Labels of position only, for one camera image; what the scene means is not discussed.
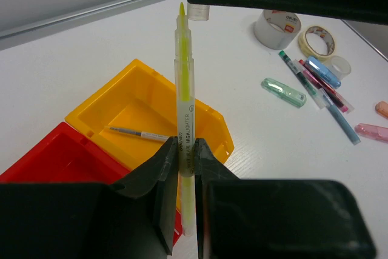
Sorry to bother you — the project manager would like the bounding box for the blue correction tape case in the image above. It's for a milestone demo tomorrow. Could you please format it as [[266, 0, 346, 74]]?
[[305, 56, 341, 89]]

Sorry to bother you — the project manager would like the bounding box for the blue thin pen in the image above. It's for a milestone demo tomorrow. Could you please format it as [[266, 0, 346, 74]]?
[[105, 126, 169, 142]]

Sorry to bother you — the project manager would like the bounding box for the beige masking tape roll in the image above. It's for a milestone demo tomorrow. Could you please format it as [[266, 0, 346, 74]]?
[[298, 25, 337, 62]]

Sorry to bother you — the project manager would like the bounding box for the clear small tape roll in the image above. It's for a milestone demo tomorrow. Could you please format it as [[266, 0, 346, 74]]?
[[324, 55, 352, 80]]

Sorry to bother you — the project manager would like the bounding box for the yellow highlighter pen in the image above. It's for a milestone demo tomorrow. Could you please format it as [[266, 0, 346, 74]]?
[[174, 3, 196, 237]]

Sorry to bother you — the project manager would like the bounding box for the blue marker pen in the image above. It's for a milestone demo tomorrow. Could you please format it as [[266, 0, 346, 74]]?
[[321, 91, 361, 145]]

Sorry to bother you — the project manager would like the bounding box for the green correction tape case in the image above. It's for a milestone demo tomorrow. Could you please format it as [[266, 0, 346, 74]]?
[[261, 78, 307, 108]]

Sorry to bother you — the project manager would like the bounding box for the orange correction tape case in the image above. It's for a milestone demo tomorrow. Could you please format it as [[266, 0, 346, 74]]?
[[375, 101, 388, 119]]

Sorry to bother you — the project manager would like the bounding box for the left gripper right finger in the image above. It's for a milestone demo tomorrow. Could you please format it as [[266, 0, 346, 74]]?
[[194, 138, 376, 258]]

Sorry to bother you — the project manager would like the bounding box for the pink correction tape case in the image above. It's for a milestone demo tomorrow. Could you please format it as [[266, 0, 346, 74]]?
[[355, 123, 388, 143]]

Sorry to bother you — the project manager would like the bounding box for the red plastic bin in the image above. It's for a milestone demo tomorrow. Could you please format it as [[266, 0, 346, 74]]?
[[0, 121, 182, 246]]

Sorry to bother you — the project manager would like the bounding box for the yellow plastic bin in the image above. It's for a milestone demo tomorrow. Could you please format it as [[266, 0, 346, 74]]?
[[64, 58, 235, 172]]

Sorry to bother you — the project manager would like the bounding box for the grey wide tape roll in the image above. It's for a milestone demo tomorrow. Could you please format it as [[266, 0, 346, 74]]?
[[253, 10, 302, 50]]

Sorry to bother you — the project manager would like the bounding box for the clear highlighter cap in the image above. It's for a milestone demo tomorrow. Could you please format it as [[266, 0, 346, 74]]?
[[187, 2, 210, 21]]

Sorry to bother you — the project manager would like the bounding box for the pink packaged pen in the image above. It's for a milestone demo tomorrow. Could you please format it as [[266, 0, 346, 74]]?
[[298, 59, 354, 113]]

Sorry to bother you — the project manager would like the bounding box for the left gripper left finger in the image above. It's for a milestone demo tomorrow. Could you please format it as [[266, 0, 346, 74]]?
[[1, 137, 178, 258]]

